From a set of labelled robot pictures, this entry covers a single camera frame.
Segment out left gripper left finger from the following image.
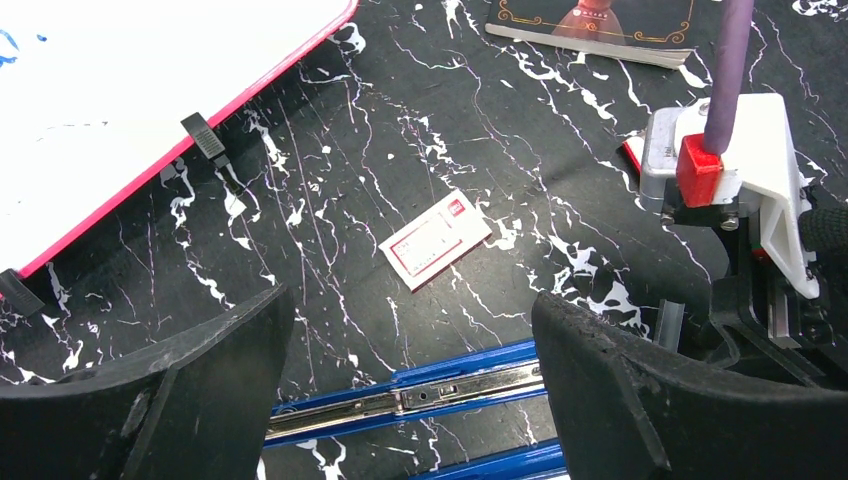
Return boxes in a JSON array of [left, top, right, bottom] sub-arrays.
[[1, 286, 295, 479]]

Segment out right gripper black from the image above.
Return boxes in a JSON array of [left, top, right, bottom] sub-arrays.
[[705, 206, 847, 388]]

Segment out paperback book orange cover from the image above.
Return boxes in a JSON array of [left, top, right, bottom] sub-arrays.
[[485, 0, 695, 69]]

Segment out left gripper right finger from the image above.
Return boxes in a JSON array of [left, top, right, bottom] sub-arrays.
[[531, 293, 847, 479]]

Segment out small red staple box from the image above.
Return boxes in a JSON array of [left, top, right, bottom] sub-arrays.
[[379, 190, 492, 291]]

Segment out grey staple strip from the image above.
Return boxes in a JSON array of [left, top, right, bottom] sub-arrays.
[[653, 299, 685, 352]]

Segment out whiteboard with pink frame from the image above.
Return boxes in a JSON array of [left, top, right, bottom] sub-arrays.
[[1, 1, 357, 316]]

